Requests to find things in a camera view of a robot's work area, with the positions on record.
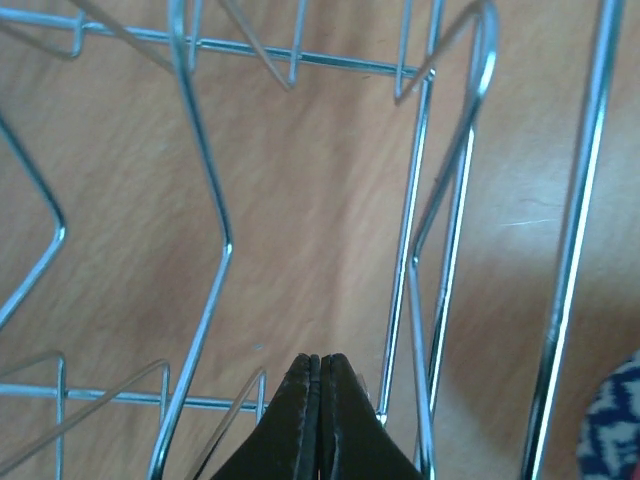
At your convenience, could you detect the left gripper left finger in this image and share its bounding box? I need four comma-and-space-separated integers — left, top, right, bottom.
214, 354, 320, 480

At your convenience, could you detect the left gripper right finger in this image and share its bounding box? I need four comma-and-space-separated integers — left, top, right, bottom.
317, 353, 422, 479

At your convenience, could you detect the chrome wire dish rack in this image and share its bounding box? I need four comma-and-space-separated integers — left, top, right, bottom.
0, 0, 627, 480

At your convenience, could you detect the blue white patterned object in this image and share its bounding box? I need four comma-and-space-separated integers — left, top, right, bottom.
576, 352, 639, 479

